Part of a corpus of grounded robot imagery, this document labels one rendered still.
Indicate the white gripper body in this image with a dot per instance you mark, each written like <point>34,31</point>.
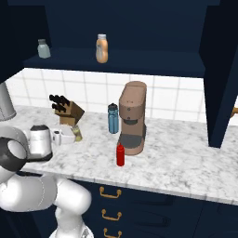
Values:
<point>67,135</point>

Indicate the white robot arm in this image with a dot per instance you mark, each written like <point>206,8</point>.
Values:
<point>28,192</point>

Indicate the yellowish shaker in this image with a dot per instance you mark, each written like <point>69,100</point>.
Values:
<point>78,134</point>

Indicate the blue water bottle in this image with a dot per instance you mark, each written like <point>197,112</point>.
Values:
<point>113,119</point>

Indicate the red condiment bottle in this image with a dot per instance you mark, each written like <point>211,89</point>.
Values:
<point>120,156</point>

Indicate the grey shaker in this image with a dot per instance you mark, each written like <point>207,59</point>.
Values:
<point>43,49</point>

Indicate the orange condiment bottle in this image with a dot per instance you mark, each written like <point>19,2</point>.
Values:
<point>102,49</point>

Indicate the dark blue cabinet door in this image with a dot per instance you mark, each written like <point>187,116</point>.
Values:
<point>221,68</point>
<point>18,31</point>

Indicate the wooden knife block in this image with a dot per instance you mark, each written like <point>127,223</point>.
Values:
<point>70,113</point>

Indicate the grey range hood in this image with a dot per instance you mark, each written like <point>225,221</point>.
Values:
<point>5,103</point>

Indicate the brown coffee machine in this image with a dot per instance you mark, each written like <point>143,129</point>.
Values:
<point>134,108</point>

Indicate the dark blue drawer front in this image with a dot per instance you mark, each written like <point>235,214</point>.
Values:
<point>145,195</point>
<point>145,232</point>
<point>145,215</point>

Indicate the dark blue base cupboard door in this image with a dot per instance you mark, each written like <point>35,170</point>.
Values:
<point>220,221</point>

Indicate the dark blue wall cabinet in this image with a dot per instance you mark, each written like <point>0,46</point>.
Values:
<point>139,28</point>

